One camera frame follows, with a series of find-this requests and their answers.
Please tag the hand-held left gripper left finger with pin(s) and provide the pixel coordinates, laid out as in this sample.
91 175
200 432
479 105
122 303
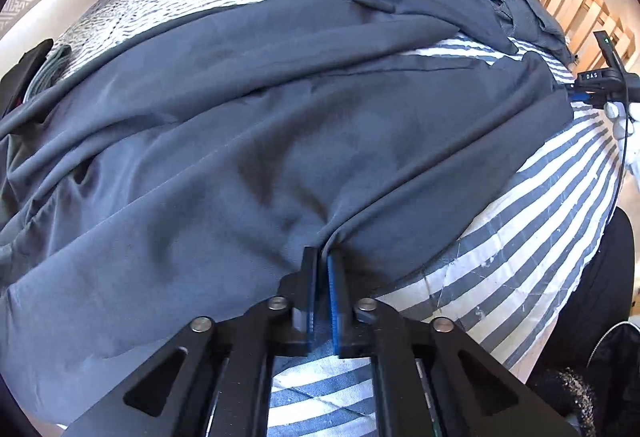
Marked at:
311 312

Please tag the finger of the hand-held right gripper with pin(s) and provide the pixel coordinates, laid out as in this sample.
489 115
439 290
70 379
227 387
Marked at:
580 95

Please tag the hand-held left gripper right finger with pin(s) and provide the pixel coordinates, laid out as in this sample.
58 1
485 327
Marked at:
334 307

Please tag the dark grey elastic-waist pants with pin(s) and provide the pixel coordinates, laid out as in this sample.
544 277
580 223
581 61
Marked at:
535 12

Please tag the grey-blue pants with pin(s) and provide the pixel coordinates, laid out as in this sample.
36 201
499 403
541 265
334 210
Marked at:
250 142

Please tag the person's right hand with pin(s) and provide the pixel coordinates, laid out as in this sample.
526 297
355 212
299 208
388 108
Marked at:
620 122

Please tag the blue white striped blanket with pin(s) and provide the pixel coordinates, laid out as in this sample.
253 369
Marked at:
525 257

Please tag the person's black tweed jacket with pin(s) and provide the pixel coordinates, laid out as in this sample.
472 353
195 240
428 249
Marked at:
570 392

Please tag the grey ribbed cloth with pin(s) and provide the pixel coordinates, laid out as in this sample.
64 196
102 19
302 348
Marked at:
50 64

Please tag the dark clothes at left edge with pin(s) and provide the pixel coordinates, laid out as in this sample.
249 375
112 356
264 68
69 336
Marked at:
25 72

